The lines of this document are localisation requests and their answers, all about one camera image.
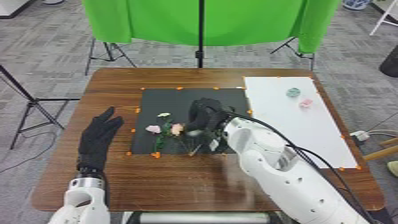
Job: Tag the black stand pole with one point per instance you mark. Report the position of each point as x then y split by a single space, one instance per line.
200 33

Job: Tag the peach flower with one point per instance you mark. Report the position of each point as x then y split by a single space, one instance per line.
176 129

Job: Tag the white metal frame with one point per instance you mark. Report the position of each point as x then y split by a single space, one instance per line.
384 18

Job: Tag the green sprig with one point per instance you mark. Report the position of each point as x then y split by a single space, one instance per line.
194 150

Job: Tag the black bin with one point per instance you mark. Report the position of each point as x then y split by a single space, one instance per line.
391 61

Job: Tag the blue white vase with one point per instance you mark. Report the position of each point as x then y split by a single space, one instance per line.
356 4

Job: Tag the pale grey bar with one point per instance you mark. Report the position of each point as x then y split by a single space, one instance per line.
201 218

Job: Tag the white power strip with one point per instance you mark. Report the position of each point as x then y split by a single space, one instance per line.
359 135

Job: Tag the blue flower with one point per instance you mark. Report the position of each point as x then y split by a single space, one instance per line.
294 92

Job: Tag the black tripod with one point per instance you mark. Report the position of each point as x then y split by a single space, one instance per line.
33 100

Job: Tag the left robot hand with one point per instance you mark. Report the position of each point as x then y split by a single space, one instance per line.
95 140

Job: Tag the black backdrop stand legs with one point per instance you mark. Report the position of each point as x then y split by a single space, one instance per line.
111 50
312 57

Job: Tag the dark mat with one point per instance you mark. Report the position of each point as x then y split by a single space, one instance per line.
166 103

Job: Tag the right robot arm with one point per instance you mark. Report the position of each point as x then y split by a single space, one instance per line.
285 180

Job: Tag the white sheet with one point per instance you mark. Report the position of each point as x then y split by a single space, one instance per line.
285 128

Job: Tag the pink flower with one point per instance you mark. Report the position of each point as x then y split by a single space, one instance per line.
306 103
153 129

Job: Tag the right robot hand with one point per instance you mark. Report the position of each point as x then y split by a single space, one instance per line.
205 116

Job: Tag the white flower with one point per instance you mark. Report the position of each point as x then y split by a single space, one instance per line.
164 115

